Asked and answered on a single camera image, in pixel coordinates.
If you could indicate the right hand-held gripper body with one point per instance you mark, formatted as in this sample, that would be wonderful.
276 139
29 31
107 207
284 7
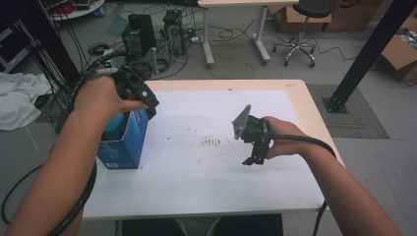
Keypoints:
254 129

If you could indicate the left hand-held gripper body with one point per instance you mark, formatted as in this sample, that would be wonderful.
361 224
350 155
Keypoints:
137 88

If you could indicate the light blue rounded object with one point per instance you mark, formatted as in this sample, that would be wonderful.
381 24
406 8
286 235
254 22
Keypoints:
114 126

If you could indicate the blue cardboard box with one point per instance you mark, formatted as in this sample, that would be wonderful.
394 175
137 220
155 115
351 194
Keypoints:
128 147

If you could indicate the person's right hand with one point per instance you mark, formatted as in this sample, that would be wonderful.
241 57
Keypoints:
285 146

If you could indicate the person's left hand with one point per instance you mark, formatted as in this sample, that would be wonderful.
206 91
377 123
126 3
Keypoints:
96 101

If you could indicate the person's legs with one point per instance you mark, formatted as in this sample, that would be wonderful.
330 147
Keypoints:
249 226

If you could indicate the slim black computer tower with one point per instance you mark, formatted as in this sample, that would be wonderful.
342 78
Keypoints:
173 31

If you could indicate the white power strip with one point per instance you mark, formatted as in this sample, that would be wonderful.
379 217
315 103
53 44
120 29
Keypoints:
196 40

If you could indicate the white-legged desk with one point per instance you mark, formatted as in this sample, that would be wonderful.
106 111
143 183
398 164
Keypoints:
206 36

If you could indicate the round white table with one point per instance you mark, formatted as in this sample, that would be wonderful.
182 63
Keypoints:
78 10

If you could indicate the grey floor mat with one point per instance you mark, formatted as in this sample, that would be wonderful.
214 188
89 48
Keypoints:
367 121

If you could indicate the black equipment rack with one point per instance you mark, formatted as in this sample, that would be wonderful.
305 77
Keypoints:
29 32

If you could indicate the white cloth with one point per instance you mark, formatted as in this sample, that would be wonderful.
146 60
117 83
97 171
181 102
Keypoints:
16 98

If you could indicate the black swivel stool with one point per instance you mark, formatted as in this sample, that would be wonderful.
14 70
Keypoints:
311 10

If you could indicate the open cardboard box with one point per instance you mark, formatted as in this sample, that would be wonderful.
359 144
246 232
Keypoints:
398 55

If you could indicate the black metal post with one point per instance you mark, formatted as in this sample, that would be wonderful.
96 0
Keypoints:
370 49

